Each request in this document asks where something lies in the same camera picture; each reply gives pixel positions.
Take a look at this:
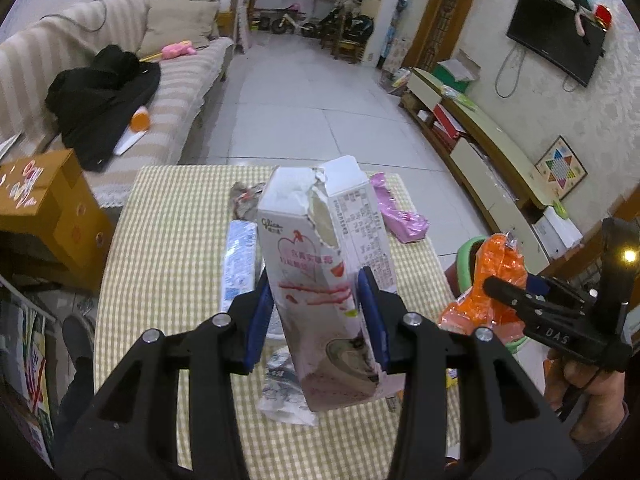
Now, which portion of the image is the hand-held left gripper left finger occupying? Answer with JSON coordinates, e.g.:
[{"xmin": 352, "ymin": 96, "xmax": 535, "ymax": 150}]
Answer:
[{"xmin": 52, "ymin": 267, "xmax": 276, "ymax": 480}]

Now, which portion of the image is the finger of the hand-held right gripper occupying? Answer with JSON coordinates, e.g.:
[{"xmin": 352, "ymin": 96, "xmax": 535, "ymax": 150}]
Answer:
[
  {"xmin": 525, "ymin": 274, "xmax": 598, "ymax": 318},
  {"xmin": 482, "ymin": 275, "xmax": 543, "ymax": 323}
]

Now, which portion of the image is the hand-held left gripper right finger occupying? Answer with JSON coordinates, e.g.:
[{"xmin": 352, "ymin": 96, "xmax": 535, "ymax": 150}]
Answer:
[{"xmin": 355, "ymin": 266, "xmax": 586, "ymax": 480}]

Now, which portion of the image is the orange plastic bag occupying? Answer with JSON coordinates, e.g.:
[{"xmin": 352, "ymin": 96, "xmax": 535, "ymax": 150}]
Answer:
[{"xmin": 437, "ymin": 232, "xmax": 538, "ymax": 343}]

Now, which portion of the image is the green plastic bin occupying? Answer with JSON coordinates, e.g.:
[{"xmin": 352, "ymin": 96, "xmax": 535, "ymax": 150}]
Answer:
[{"xmin": 444, "ymin": 236, "xmax": 531, "ymax": 361}]

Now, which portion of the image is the torn white carton box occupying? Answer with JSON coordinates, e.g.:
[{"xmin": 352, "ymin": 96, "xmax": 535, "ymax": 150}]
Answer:
[{"xmin": 256, "ymin": 155, "xmax": 407, "ymax": 413}]

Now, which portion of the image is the person's right hand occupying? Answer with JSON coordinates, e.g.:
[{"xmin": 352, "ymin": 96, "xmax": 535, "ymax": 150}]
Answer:
[{"xmin": 544, "ymin": 355, "xmax": 628, "ymax": 441}]

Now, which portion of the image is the white storage box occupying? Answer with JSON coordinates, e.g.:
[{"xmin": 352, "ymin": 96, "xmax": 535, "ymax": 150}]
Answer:
[{"xmin": 532, "ymin": 205, "xmax": 583, "ymax": 251}]

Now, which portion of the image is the wooden lattice screen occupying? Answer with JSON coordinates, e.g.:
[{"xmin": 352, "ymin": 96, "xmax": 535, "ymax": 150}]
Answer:
[{"xmin": 560, "ymin": 195, "xmax": 636, "ymax": 286}]

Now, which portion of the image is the blue white plastic wrapper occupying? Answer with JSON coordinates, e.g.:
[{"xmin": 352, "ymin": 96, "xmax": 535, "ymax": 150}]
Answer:
[{"xmin": 220, "ymin": 219, "xmax": 273, "ymax": 336}]

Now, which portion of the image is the pink plastic bag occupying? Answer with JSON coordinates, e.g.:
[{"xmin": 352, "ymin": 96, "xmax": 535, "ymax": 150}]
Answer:
[{"xmin": 369, "ymin": 172, "xmax": 430, "ymax": 245}]

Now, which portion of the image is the chinese checkers board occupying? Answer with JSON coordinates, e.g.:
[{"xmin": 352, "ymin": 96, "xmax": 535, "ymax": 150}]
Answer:
[{"xmin": 535, "ymin": 135, "xmax": 588, "ymax": 201}]

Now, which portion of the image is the yellow checked tablecloth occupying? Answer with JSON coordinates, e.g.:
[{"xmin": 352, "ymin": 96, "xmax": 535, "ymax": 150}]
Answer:
[{"xmin": 94, "ymin": 164, "xmax": 463, "ymax": 471}]

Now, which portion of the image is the low wooden television cabinet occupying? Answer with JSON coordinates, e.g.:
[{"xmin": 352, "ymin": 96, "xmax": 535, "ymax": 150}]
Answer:
[{"xmin": 400, "ymin": 67, "xmax": 586, "ymax": 273}]

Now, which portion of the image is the person's grey shoe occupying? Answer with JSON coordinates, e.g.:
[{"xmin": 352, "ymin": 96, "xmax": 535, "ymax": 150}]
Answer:
[{"xmin": 62, "ymin": 315, "xmax": 96, "ymax": 363}]

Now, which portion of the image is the red folder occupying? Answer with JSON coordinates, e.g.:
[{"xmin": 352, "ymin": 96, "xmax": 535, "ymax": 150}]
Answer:
[{"xmin": 432, "ymin": 105, "xmax": 468, "ymax": 138}]

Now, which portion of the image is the green packet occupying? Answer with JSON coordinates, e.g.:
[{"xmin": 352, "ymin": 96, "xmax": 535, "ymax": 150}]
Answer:
[{"xmin": 440, "ymin": 85, "xmax": 478, "ymax": 111}]

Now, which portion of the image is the green box with papers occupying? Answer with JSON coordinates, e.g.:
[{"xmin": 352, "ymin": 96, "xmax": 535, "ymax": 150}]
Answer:
[{"xmin": 432, "ymin": 52, "xmax": 481, "ymax": 93}]

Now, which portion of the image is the white paper sheet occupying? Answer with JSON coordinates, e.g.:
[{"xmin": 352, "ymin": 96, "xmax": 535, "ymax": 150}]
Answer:
[{"xmin": 114, "ymin": 132, "xmax": 146, "ymax": 156}]

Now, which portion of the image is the colourful printed carton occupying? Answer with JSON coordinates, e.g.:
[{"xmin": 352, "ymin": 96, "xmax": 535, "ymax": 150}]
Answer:
[{"xmin": 0, "ymin": 280, "xmax": 56, "ymax": 466}]

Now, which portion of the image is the cardboard box with stickers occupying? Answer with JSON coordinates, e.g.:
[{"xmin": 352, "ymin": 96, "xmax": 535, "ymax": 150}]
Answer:
[{"xmin": 0, "ymin": 149, "xmax": 116, "ymax": 291}]

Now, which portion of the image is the black television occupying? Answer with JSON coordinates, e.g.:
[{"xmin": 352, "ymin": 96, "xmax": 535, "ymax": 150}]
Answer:
[{"xmin": 506, "ymin": 0, "xmax": 607, "ymax": 88}]

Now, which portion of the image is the striped beige sofa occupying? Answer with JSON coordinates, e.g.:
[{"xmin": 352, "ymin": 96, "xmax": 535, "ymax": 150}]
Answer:
[{"xmin": 0, "ymin": 0, "xmax": 236, "ymax": 211}]

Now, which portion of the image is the wooden chair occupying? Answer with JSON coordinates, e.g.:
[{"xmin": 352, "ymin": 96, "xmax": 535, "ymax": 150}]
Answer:
[{"xmin": 332, "ymin": 10, "xmax": 366, "ymax": 63}]

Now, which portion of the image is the black jacket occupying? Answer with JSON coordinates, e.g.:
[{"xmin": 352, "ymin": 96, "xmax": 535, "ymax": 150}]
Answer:
[{"xmin": 46, "ymin": 45, "xmax": 162, "ymax": 172}]

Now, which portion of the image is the pink toy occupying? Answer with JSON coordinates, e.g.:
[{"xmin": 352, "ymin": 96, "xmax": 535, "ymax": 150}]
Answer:
[{"xmin": 160, "ymin": 40, "xmax": 198, "ymax": 61}]

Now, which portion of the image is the black stroller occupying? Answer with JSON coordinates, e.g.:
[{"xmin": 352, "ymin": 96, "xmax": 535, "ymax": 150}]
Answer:
[{"xmin": 315, "ymin": 0, "xmax": 376, "ymax": 41}]

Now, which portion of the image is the white balance bike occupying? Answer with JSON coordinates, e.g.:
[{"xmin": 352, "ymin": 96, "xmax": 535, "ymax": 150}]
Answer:
[{"xmin": 270, "ymin": 2, "xmax": 318, "ymax": 36}]

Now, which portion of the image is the beige cushion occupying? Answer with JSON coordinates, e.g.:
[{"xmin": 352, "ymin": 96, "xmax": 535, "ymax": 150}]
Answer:
[{"xmin": 137, "ymin": 0, "xmax": 221, "ymax": 58}]

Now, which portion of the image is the television cable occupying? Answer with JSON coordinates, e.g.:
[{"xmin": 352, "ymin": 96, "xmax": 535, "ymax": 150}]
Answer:
[{"xmin": 495, "ymin": 45, "xmax": 526, "ymax": 98}]

